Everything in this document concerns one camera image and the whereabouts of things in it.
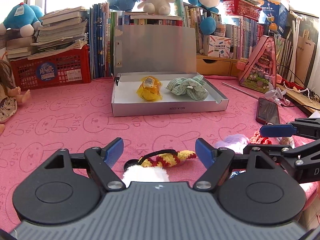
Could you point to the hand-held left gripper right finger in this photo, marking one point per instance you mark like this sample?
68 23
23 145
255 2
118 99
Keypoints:
203 152

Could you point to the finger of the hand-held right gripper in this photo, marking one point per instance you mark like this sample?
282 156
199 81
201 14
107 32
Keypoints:
275 151
277 129

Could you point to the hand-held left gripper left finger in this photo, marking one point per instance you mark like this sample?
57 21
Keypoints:
115 151

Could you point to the red crochet piece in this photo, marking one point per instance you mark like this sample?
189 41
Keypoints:
260 137

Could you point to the white fluffy puff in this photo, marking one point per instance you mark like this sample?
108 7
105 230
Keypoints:
147 175

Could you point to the silver cardboard box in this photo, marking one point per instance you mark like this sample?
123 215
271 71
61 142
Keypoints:
155 45

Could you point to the smartphone with red case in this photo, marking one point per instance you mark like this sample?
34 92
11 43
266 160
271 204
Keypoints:
268 110

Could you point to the purple fluffy scrunchie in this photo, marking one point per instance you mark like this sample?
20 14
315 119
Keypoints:
230 142

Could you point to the white paper origami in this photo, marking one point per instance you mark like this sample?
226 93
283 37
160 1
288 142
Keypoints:
285 100
272 93

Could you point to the wooden ledge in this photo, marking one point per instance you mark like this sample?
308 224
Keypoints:
300 96

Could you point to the red yarn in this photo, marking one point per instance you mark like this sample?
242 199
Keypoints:
291 83

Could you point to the pink power strip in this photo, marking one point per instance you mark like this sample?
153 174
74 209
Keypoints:
279 79

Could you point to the thin metal rod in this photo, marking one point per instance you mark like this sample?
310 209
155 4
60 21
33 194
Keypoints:
240 90

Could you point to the pink rabbit print blanket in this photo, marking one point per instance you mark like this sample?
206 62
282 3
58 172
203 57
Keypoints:
62 120

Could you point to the pink triangular bag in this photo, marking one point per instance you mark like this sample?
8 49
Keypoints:
260 67

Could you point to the green gingham scrunchie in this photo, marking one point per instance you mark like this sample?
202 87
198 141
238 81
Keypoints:
187 87

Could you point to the yellow plastic packet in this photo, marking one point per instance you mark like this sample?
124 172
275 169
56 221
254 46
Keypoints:
148 88

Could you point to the wooden board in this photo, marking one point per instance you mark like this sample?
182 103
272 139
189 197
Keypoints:
305 57

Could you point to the row of thin picture books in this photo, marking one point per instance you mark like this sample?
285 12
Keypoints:
283 52

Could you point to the wooden drawer organizer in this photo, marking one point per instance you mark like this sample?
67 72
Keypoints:
215 66

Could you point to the long row of upright books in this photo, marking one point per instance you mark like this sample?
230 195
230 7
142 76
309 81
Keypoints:
246 35

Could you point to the white pipe stand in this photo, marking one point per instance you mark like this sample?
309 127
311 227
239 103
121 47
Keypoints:
296 30

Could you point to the white printed carton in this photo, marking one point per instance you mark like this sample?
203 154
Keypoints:
216 46

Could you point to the row of tall blue books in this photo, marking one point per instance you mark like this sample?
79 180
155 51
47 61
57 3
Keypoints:
100 42

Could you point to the blue cardboard box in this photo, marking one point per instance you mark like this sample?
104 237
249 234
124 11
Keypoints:
273 15

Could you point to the red plastic crate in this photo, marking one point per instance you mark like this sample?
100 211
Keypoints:
30 72

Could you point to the brown-haired doll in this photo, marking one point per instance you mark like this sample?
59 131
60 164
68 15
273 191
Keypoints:
7 97

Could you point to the red mesh basket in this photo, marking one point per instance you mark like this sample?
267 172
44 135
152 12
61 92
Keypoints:
241 8

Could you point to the tall stack of worn books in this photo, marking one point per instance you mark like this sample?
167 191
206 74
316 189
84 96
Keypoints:
62 32

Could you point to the flat stack of books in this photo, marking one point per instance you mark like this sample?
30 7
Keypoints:
152 20

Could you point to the small stack of books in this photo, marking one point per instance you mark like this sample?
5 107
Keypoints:
20 48

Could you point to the blue cat plush toy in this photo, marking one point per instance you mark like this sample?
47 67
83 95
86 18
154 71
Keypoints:
20 15

